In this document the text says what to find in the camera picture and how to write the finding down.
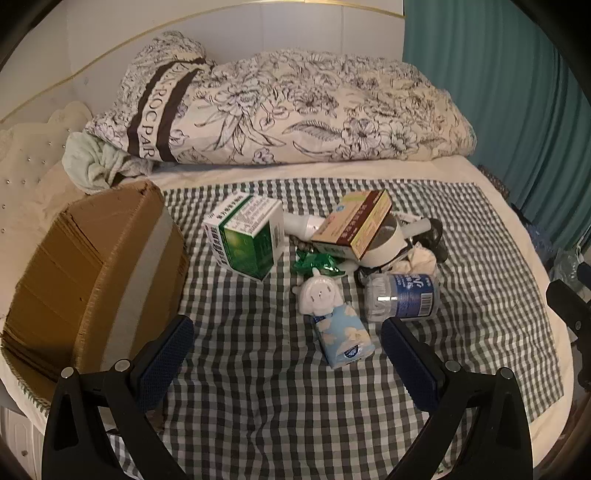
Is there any cardboard box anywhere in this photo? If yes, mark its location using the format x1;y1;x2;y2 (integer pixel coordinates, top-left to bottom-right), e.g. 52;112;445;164
0;181;190;409

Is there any dark patterned bag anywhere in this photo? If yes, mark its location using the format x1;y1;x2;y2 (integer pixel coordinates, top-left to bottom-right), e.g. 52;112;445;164
478;165;511;199

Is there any floral print duvet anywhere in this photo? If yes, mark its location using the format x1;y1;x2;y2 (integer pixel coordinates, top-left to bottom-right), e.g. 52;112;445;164
85;31;477;166

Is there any clear plastic bag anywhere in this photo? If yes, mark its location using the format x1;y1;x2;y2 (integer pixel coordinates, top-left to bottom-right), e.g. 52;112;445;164
551;247;591;289

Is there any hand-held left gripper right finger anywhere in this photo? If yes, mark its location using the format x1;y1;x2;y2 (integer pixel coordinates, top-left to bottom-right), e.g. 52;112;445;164
381;316;539;480

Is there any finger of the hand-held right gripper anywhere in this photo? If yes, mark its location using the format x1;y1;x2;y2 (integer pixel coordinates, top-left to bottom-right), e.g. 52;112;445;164
546;279;591;344

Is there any green foil wrapper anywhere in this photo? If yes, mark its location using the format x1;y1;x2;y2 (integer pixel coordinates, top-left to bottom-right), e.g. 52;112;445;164
292;251;342;278

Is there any blue tissue packet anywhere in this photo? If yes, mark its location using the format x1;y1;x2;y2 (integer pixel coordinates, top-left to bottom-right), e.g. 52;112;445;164
310;305;376;367

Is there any white tape roll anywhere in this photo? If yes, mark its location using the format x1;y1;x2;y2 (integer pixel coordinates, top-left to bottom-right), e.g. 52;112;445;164
355;217;407;267

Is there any cream tufted cushion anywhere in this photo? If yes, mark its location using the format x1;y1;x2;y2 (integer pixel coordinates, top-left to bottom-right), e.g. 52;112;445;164
0;104;93;259

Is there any green and white medicine box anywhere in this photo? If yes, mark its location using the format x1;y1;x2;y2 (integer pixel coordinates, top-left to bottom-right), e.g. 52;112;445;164
203;194;284;281

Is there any white plush toy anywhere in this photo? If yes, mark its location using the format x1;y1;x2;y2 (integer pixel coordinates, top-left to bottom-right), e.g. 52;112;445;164
292;268;345;317

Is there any clear jar with blue label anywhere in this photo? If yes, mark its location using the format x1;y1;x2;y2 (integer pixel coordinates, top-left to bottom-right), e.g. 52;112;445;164
364;272;439;322

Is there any light green towel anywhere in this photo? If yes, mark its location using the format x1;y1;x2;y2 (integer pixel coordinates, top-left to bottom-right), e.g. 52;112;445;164
62;134;153;195

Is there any green checkered cloth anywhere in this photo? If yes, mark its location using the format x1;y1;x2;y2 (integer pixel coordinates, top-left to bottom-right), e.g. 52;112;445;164
18;176;566;480

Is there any teal curtain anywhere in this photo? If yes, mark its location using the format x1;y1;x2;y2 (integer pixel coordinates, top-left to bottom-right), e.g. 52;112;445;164
403;0;591;250

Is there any white tissue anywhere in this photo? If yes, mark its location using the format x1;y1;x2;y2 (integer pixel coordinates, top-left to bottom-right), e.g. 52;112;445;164
401;244;437;276

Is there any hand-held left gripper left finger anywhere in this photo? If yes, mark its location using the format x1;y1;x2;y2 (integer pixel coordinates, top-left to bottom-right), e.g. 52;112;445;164
41;315;195;480

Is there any white tube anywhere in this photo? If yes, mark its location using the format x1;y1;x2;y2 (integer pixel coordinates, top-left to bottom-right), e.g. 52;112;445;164
283;213;324;241

